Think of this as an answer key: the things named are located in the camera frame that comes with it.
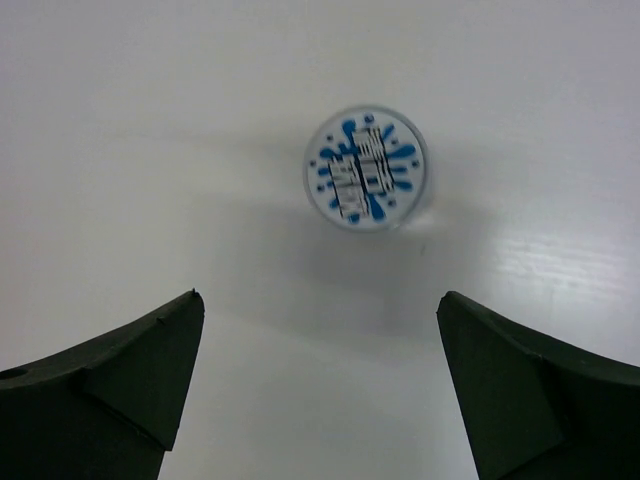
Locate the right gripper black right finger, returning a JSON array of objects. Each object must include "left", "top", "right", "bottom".
[{"left": 437, "top": 291, "right": 639, "bottom": 479}]

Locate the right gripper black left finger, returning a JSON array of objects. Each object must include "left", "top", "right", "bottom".
[{"left": 1, "top": 290, "right": 205, "bottom": 479}]

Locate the blue white jar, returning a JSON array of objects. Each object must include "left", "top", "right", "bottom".
[{"left": 303, "top": 105, "right": 432, "bottom": 233}]

